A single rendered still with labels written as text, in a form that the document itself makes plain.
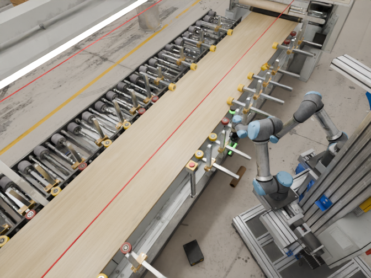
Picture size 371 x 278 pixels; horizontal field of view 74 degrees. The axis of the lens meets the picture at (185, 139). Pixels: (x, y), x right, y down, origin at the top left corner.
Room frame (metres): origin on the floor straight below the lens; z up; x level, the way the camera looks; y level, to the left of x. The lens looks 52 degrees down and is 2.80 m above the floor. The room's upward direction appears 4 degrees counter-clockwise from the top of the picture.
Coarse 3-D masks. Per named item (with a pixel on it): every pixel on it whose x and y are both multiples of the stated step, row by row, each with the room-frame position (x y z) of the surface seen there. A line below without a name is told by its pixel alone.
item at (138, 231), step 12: (288, 36) 3.38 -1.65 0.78; (264, 72) 2.75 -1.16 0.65; (252, 84) 2.42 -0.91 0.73; (216, 132) 1.71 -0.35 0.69; (204, 144) 1.51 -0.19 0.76; (180, 180) 1.16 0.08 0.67; (168, 192) 1.02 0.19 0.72; (156, 204) 0.89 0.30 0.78; (144, 228) 0.73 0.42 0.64; (132, 240) 0.62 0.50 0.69; (120, 252) 0.52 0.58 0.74; (108, 264) 0.43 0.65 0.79; (108, 276) 0.38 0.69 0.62
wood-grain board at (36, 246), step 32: (256, 32) 3.36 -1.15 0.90; (288, 32) 3.29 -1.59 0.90; (224, 64) 2.65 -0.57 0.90; (256, 64) 2.60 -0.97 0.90; (192, 96) 2.10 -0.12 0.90; (224, 96) 2.06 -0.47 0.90; (128, 128) 1.69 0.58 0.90; (160, 128) 1.65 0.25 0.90; (192, 128) 1.62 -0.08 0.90; (96, 160) 1.32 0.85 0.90; (128, 160) 1.29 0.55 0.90; (160, 160) 1.26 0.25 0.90; (64, 192) 1.01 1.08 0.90; (96, 192) 0.98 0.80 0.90; (128, 192) 0.96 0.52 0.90; (160, 192) 0.94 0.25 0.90; (32, 224) 0.74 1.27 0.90; (64, 224) 0.72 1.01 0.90; (96, 224) 0.70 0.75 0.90; (128, 224) 0.68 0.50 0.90; (0, 256) 0.52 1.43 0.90; (32, 256) 0.50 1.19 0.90; (64, 256) 0.48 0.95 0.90; (96, 256) 0.47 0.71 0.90
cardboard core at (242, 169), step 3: (240, 168) 1.59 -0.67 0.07; (243, 168) 1.59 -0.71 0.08; (237, 171) 1.57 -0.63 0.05; (240, 171) 1.55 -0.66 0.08; (243, 171) 1.55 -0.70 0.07; (237, 174) 1.51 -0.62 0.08; (240, 174) 1.50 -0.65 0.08; (240, 177) 1.47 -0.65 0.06; (234, 180) 1.42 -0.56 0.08; (237, 180) 1.43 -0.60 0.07; (231, 183) 1.39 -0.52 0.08; (234, 183) 1.39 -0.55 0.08; (237, 183) 1.40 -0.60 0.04; (231, 186) 1.38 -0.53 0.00; (234, 186) 1.37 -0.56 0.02
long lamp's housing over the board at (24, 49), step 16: (96, 0) 1.07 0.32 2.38; (112, 0) 1.08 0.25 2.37; (128, 0) 1.13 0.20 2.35; (64, 16) 0.95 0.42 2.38; (80, 16) 0.95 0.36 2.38; (96, 16) 0.99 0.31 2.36; (32, 32) 0.85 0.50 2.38; (48, 32) 0.84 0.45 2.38; (64, 32) 0.87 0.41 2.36; (80, 32) 0.91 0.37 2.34; (0, 48) 0.76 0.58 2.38; (16, 48) 0.75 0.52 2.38; (32, 48) 0.77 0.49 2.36; (48, 48) 0.80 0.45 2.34; (0, 64) 0.69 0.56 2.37; (16, 64) 0.71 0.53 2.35; (0, 80) 0.66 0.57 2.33
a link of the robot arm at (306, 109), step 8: (304, 104) 1.22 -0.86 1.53; (312, 104) 1.21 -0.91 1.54; (296, 112) 1.21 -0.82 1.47; (304, 112) 1.17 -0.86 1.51; (312, 112) 1.17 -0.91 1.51; (288, 120) 1.23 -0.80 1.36; (296, 120) 1.17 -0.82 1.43; (304, 120) 1.15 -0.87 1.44; (288, 128) 1.19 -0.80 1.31; (272, 136) 1.25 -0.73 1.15; (280, 136) 1.22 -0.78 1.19
